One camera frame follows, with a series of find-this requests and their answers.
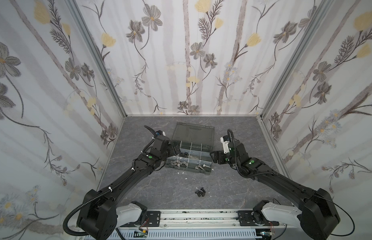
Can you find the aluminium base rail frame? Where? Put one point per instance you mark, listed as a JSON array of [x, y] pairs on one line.
[[218, 219]]

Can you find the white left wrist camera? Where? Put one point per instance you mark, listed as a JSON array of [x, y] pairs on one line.
[[160, 133]]

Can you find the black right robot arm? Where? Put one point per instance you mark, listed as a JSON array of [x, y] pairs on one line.
[[313, 210]]

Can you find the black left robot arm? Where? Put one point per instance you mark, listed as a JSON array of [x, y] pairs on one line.
[[123, 192]]

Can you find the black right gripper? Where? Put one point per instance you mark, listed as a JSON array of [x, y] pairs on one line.
[[219, 155]]

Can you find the white perforated cable duct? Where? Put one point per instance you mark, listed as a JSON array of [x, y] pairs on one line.
[[191, 234]]

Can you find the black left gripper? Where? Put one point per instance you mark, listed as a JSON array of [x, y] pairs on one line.
[[174, 148]]

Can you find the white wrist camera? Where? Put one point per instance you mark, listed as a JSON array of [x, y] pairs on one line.
[[160, 133], [225, 140]]

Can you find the left aluminium corner post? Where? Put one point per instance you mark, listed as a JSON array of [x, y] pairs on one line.
[[95, 53]]

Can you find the black hex nut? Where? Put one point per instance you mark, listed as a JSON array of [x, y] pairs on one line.
[[184, 155]]

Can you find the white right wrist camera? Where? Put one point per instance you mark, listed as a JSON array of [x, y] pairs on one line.
[[225, 140]]

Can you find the aluminium corner post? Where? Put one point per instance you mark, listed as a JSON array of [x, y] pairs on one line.
[[308, 35], [95, 53]]

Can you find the steel wing nut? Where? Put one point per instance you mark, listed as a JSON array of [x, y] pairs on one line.
[[179, 163]]

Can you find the green plastic organizer box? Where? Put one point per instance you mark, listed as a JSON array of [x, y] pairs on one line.
[[198, 142]]

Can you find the right aluminium corner post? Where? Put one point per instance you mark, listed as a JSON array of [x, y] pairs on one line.
[[308, 35]]

